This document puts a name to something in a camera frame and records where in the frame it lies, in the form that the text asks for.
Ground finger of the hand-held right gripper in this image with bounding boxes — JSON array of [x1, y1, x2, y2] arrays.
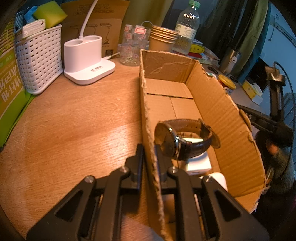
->
[[237, 104, 281, 134], [264, 66, 287, 119]]

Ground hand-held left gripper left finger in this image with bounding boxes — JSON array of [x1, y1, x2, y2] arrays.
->
[[26, 144, 145, 241]]

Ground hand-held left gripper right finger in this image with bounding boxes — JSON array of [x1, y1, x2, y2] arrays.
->
[[154, 144, 270, 241]]

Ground cardboard box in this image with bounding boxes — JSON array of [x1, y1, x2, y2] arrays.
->
[[139, 49, 266, 241]]

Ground white charger adapter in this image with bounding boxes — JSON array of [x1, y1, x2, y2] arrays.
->
[[186, 152, 212, 176]]

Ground brown leather wristwatch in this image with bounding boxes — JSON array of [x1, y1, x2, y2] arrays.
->
[[154, 118, 213, 161]]

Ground red jar with yellow lid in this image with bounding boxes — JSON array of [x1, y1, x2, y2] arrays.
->
[[218, 74, 236, 94]]

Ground white earbuds case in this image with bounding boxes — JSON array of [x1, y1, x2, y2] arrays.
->
[[203, 173, 228, 193]]

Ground yellow tissue box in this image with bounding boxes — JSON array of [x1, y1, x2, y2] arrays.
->
[[242, 81, 264, 105]]

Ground black computer monitor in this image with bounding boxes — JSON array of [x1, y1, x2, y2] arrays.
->
[[248, 58, 269, 91]]

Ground steel tumbler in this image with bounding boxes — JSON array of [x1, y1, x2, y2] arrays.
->
[[219, 46, 241, 75]]

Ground olive yellow curtain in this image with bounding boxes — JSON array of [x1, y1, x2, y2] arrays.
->
[[128, 0, 178, 27], [238, 0, 270, 61]]

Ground stack of boxes and books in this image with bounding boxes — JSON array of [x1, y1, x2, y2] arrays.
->
[[201, 46, 220, 64]]

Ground clear plastic water bottle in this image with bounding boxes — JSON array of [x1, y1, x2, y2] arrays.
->
[[171, 0, 200, 55]]

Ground stacked clear printed glasses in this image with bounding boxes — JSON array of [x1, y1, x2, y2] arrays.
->
[[117, 24, 151, 67]]

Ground stack of brown paper cups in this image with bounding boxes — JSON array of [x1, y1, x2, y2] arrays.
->
[[148, 25, 179, 53]]

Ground white desk lamp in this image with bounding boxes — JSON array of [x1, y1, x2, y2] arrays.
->
[[63, 0, 116, 85]]

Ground brown cardboard lamp carton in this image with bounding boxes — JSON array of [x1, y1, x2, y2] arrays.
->
[[60, 0, 131, 58]]

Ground white woven plastic basket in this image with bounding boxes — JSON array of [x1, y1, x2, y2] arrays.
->
[[15, 24, 64, 95]]

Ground green packaged paper cups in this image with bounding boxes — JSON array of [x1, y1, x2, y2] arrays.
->
[[0, 14, 35, 147]]

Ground white printed packet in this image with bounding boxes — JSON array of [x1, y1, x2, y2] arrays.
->
[[22, 20, 46, 31]]

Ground yellow-green sponge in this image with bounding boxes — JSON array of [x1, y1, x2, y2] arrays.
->
[[32, 0, 67, 28]]

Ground blue and white packet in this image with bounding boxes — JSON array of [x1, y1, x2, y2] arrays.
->
[[15, 6, 38, 26]]

